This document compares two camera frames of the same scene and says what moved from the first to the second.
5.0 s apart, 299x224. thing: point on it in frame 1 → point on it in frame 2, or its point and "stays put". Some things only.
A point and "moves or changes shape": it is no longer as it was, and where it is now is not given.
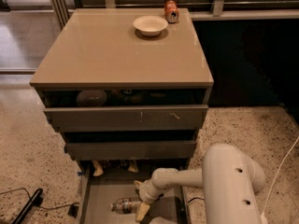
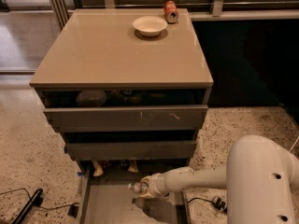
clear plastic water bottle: [125, 204] moves or changes shape
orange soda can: [171, 11] stays put
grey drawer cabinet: [126, 87] stays put
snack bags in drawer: [101, 165] stays put
